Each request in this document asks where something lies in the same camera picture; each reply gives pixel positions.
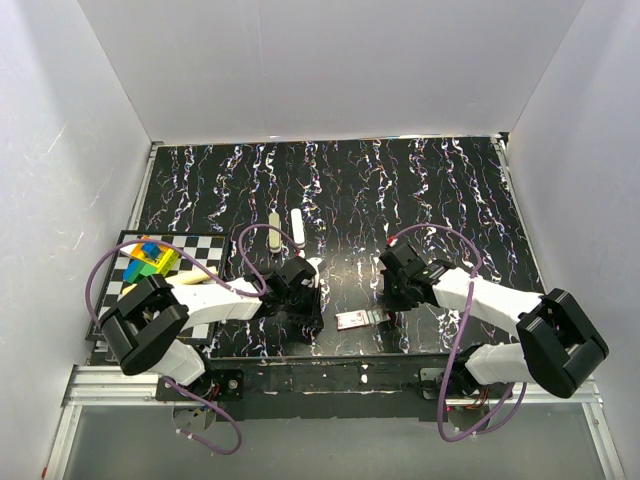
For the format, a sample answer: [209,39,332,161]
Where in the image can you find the beige stapler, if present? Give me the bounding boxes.
[268,212,282,254]

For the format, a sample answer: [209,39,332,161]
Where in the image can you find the white stapler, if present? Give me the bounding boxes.
[290,208,306,249]

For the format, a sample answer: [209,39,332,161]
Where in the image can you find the staple box tray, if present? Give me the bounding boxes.
[367,308,391,325]

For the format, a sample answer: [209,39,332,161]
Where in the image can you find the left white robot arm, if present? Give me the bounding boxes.
[99,255,325,400]

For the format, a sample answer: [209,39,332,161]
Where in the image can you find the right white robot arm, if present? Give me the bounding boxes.
[380,242,609,399]

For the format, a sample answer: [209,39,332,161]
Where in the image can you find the beige wooden peg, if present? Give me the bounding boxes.
[121,266,218,296]

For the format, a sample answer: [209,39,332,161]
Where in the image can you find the checkered board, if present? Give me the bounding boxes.
[96,230,229,317]

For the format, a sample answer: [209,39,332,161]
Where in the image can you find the colourful toy block stack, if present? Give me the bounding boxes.
[120,235,180,284]

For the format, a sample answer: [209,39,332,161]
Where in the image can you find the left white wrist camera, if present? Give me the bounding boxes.
[296,256,326,288]

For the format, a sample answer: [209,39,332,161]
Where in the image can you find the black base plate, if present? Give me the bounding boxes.
[187,354,447,422]

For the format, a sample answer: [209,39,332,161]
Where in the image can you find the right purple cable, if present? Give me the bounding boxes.
[389,223,528,444]

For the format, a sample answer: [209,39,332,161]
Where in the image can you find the purple cable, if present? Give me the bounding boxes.
[389,223,528,444]
[84,223,306,326]

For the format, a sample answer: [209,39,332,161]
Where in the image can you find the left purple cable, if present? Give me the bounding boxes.
[84,223,306,326]

